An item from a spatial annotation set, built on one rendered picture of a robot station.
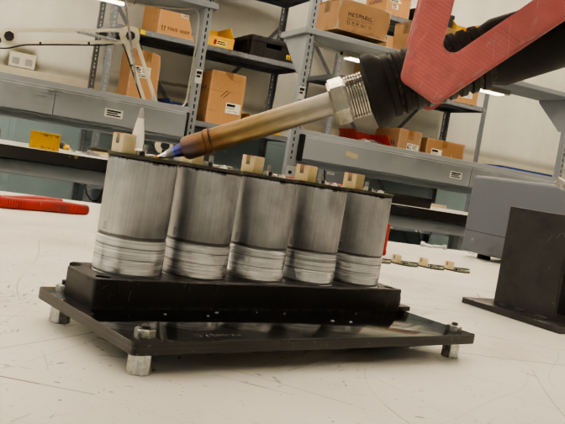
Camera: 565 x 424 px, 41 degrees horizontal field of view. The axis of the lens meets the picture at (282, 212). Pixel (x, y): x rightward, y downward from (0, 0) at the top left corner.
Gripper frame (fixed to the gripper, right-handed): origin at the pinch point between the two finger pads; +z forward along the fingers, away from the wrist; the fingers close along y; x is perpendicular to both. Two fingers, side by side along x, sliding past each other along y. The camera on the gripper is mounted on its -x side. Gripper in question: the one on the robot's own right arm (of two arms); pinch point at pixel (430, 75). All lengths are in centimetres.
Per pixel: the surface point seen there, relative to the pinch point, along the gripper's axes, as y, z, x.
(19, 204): -32.2, 20.9, -20.5
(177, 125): -237, 24, -62
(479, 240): -63, 1, 16
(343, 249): -7.6, 6.9, 1.3
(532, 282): -21.3, 3.0, 12.2
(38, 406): 7.9, 13.0, -3.0
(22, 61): -400, 59, -198
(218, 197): -1.7, 7.5, -3.7
